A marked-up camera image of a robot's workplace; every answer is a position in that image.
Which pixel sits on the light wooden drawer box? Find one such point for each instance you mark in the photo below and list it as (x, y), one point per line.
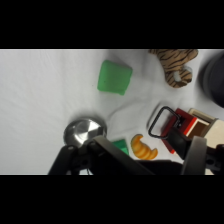
(213, 128)

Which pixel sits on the white tablecloth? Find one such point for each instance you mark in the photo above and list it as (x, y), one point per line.
(40, 93)

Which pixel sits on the dark round object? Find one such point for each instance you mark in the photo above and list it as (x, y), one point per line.
(215, 78)

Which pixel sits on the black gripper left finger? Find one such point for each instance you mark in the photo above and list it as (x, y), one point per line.
(116, 153)

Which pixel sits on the orange toy croissant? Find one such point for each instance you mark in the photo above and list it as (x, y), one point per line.
(142, 149)

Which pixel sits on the tiger striped plush toy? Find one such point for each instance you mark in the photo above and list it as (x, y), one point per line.
(173, 65)

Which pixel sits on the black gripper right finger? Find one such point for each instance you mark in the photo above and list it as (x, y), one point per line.
(195, 156)

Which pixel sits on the large green sponge block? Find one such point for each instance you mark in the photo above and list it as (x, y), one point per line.
(114, 77)

